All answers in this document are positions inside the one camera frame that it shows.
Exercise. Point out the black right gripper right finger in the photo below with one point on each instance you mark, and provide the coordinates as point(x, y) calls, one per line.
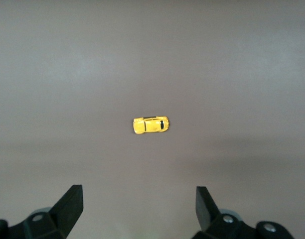
point(209, 216)

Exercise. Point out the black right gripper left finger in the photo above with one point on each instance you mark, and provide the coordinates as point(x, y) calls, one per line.
point(62, 216)

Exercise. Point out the yellow beetle toy car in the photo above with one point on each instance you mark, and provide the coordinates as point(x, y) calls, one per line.
point(151, 125)

